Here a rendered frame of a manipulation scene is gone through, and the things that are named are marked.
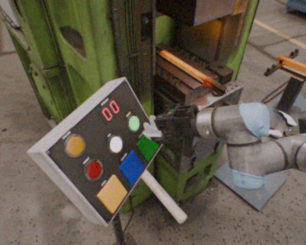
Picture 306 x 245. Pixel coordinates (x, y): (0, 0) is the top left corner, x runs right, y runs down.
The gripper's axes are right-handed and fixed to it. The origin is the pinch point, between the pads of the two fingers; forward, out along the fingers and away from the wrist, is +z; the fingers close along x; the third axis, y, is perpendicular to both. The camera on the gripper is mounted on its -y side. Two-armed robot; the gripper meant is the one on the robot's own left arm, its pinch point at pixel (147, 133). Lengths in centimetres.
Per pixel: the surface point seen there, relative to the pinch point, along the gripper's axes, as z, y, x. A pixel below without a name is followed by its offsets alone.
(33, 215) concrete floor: 125, -51, 17
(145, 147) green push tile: 2.5, -4.3, 1.7
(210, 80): -2.4, -7.7, -45.4
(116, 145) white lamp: 2.8, 4.1, 10.0
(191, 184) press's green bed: 40, -82, -47
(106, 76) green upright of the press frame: 20.3, 16.9, -15.0
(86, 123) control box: 3.2, 15.1, 13.7
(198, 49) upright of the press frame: 15, -3, -79
